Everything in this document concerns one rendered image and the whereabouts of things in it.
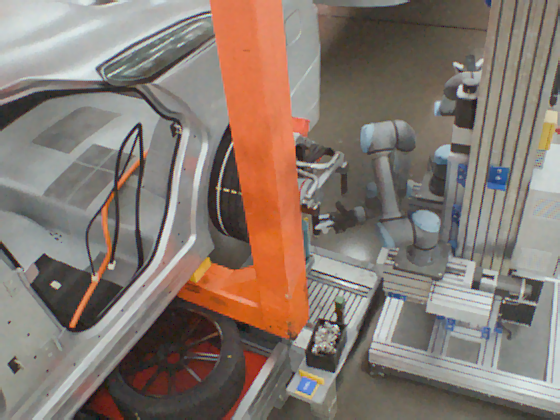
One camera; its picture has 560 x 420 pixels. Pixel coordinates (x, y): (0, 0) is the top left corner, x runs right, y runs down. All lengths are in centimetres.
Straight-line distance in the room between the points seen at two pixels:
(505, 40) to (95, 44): 144
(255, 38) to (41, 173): 177
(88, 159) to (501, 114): 202
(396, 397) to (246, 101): 186
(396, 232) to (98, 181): 148
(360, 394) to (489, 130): 155
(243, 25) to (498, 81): 98
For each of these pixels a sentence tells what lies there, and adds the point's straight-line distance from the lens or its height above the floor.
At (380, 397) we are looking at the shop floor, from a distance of 323.
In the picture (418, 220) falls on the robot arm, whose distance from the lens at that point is 255.
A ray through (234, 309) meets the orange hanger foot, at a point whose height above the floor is 60.
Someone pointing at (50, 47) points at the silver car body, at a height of 195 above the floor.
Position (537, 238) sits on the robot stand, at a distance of 268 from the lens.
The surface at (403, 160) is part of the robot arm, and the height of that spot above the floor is 115.
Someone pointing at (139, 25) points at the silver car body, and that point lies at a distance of 240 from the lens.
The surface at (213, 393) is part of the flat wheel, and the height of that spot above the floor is 50.
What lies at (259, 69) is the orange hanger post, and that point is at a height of 191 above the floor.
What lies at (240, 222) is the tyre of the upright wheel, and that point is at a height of 86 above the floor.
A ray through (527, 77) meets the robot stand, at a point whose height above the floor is 168.
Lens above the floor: 277
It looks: 41 degrees down
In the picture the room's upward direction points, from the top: 6 degrees counter-clockwise
